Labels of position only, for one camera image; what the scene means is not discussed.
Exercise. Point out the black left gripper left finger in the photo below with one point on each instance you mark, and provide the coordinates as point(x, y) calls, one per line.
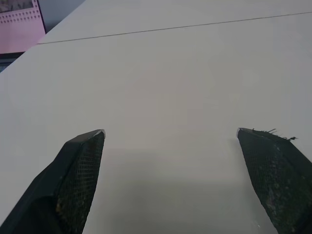
point(73, 180)

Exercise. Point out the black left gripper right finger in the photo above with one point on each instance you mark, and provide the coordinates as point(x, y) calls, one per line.
point(280, 180)

